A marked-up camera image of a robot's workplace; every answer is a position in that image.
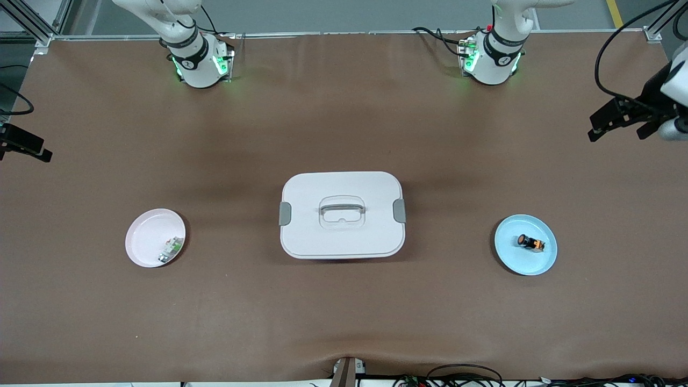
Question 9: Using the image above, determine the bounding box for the tangled cable bundle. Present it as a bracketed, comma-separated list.
[392, 371, 688, 387]

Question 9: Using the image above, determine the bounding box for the brown table mat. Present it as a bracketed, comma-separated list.
[0, 31, 688, 383]

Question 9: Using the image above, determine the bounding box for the black right arm base cable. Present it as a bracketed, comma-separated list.
[199, 4, 233, 38]

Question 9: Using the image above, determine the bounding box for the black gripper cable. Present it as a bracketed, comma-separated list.
[0, 83, 34, 116]
[594, 0, 679, 108]

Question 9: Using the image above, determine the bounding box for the black looped cable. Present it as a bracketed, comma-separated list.
[426, 364, 504, 387]

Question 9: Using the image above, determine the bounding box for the white lidded storage box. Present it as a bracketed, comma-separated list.
[278, 171, 407, 260]

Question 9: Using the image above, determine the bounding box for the silver table edge rail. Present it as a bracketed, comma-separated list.
[51, 30, 654, 40]

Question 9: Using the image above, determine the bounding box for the orange black push-button switch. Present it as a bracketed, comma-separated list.
[517, 234, 546, 253]

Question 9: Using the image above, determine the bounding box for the metal bracket post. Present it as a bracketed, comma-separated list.
[331, 356, 366, 387]

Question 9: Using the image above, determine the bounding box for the light blue round plate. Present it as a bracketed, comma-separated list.
[494, 214, 558, 276]

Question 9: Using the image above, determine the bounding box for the aluminium frame profile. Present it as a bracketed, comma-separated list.
[0, 0, 73, 46]

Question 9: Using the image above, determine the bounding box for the black arm base cable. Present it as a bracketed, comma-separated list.
[411, 26, 476, 57]
[199, 4, 233, 38]

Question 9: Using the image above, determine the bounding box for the pink round plate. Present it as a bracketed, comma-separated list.
[125, 208, 187, 268]

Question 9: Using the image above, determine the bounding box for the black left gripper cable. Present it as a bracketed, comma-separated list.
[594, 0, 679, 108]

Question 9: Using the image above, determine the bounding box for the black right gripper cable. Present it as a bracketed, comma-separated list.
[0, 83, 34, 116]

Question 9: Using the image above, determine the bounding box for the black left arm base cable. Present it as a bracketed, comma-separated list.
[411, 26, 476, 57]

